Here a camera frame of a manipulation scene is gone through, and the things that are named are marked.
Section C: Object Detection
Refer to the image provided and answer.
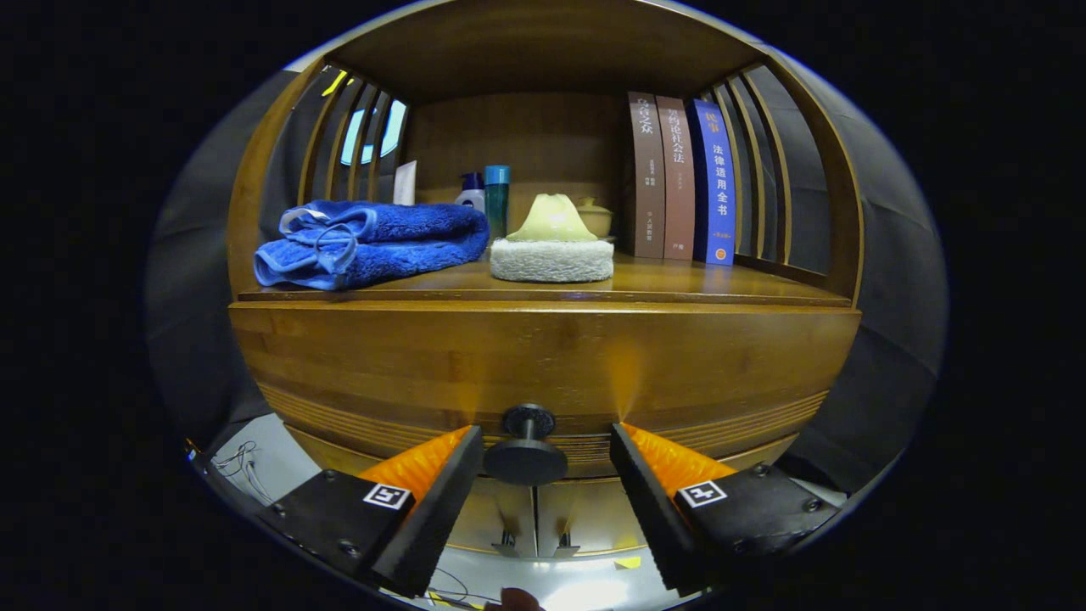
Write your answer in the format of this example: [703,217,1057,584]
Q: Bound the blue book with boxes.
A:
[687,99,737,266]

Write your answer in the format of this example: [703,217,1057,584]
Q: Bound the floor cables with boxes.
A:
[424,569,501,608]

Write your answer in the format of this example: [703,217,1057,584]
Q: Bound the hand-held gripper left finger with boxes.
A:
[259,424,484,597]

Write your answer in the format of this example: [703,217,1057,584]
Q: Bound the wooden cabinet door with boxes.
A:
[536,477,646,557]
[450,479,537,557]

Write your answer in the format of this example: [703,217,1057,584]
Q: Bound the teal bottle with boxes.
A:
[484,165,512,243]

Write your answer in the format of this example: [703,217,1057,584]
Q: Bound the green scrub brush white sponge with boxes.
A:
[490,193,615,283]

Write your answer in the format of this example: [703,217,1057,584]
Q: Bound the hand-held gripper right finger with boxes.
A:
[609,422,841,595]

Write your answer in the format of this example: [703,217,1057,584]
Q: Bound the wooden countertop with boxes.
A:
[238,253,852,306]

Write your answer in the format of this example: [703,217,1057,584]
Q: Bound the wooden cabinet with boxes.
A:
[225,0,866,561]

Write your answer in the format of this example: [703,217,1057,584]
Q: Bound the blue folded towel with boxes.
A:
[253,199,490,292]

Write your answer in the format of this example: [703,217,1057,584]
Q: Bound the reddish brown book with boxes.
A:
[656,95,697,261]

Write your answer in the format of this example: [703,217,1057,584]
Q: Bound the wooden drawer with black knob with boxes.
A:
[229,301,862,486]

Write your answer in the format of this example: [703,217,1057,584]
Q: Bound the dark brown book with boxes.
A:
[628,92,667,260]

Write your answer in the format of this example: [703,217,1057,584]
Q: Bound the yellow lidded teacup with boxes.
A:
[575,197,615,240]

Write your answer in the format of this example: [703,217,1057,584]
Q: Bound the white lotion bottle blue cap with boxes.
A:
[454,172,487,213]

